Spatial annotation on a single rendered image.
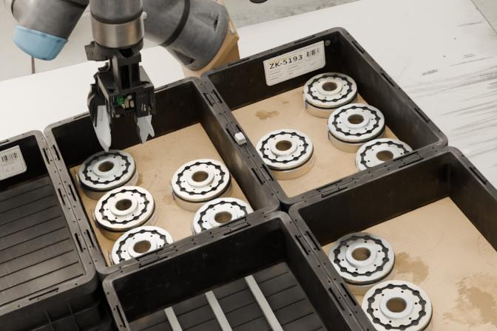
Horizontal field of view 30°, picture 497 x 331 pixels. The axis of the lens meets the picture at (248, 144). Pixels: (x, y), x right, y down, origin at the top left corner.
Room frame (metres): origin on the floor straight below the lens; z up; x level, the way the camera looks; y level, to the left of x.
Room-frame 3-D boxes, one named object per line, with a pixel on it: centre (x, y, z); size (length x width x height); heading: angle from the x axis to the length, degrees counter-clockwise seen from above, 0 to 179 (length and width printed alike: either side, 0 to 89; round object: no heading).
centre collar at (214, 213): (1.08, 0.06, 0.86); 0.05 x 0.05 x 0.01
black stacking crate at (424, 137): (1.25, -0.13, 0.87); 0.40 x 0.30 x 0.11; 16
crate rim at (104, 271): (1.17, 0.16, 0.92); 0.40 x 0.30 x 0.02; 16
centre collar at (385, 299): (0.85, -0.17, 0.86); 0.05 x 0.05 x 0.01
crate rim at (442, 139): (1.25, -0.13, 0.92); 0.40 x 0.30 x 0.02; 16
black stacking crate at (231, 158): (1.17, 0.16, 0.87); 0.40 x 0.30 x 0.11; 16
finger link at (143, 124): (1.15, 0.15, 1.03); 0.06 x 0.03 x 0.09; 17
